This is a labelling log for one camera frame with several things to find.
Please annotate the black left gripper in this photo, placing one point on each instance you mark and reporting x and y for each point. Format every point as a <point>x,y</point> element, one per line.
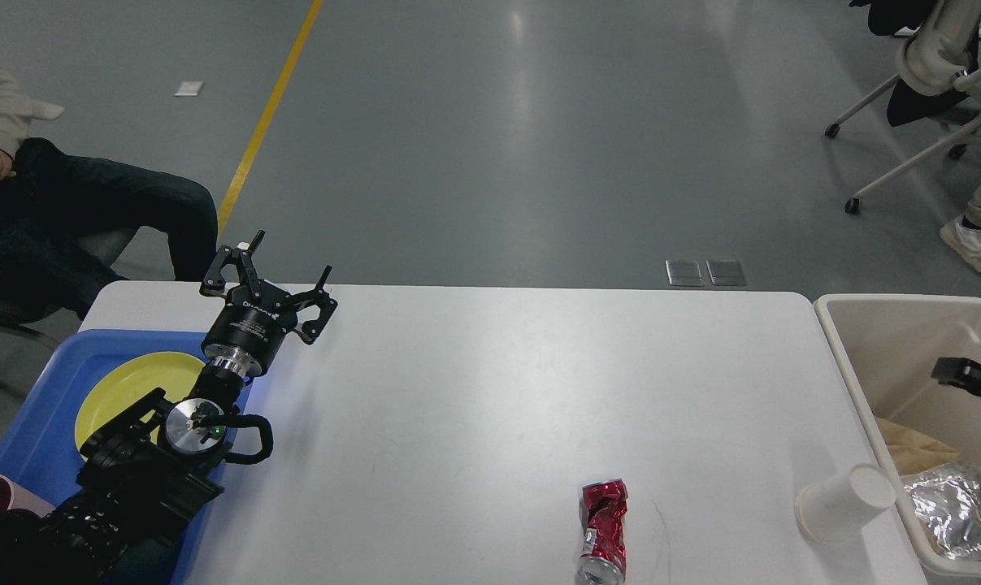
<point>257,317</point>

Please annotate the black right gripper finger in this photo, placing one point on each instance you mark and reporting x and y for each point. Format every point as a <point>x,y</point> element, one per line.
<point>958,372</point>

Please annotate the brown paper bag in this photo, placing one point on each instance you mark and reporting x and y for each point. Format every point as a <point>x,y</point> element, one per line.
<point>913,452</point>

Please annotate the yellow plastic plate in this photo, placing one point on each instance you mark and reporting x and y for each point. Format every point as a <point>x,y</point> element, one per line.
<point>173,372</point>

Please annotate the aluminium foil tray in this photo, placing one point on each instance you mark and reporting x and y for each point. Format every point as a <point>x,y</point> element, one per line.
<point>947,503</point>

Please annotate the white paper cup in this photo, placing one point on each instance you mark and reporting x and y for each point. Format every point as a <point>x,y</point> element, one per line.
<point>836,509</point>

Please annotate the crushed red soda can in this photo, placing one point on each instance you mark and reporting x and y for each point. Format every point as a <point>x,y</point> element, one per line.
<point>603,556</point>

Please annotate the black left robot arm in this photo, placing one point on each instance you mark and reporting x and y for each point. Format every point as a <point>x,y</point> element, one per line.
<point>146,471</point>

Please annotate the beige plastic bin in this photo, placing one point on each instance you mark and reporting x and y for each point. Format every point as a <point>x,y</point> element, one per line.
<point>887,346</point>

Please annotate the seated person in jeans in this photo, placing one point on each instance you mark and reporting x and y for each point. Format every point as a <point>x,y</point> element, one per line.
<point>51,198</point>

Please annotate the grey chair under person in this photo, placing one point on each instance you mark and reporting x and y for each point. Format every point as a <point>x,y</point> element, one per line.
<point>18,310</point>

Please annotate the metal floor plate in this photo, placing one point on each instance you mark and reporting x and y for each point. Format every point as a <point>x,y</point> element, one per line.
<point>726,273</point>
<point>684,274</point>

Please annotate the white office chair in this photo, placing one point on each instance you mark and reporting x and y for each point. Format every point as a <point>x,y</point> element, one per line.
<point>933,61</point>

